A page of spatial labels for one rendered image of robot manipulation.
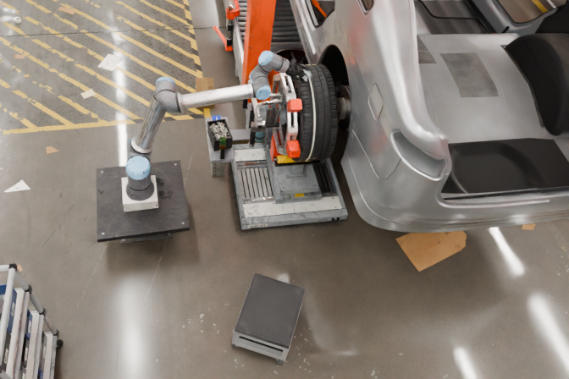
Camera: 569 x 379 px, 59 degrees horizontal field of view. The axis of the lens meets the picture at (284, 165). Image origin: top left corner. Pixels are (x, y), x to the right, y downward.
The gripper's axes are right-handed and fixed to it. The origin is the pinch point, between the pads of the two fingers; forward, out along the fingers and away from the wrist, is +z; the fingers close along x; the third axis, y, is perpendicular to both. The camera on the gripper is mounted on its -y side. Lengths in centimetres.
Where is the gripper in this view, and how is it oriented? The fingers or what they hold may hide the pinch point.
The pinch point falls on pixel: (310, 75)
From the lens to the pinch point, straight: 323.3
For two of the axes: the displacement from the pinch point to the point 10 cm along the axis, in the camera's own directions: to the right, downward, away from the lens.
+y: 1.8, 7.8, -6.0
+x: 5.7, -5.8, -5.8
